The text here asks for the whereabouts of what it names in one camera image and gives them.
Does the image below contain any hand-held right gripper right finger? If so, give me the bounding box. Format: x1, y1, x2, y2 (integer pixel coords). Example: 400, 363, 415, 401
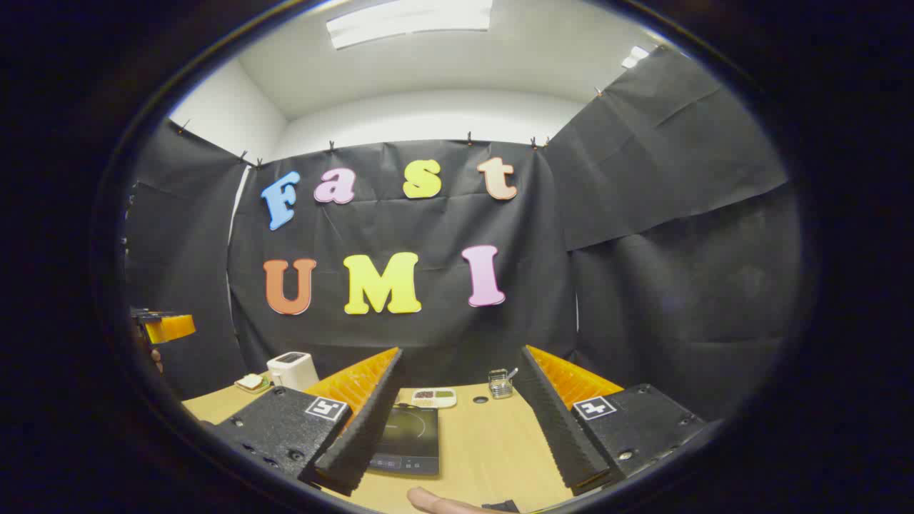
513, 346, 708, 495

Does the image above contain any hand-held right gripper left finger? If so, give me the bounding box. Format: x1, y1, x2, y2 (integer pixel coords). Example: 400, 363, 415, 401
214, 348, 404, 497

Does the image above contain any black induction cooktop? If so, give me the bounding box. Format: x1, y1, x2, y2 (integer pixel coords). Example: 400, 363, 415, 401
368, 405, 440, 476

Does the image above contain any white divided dish of beans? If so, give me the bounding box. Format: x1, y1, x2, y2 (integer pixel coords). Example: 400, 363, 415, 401
411, 388, 458, 409

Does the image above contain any white toaster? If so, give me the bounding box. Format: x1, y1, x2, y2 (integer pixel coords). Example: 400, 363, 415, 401
267, 351, 320, 392

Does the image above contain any black backdrop cloth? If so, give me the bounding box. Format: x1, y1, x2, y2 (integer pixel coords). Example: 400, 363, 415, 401
125, 46, 804, 422

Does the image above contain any long ceiling light panel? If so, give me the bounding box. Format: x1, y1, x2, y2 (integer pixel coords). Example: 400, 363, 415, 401
326, 0, 493, 49

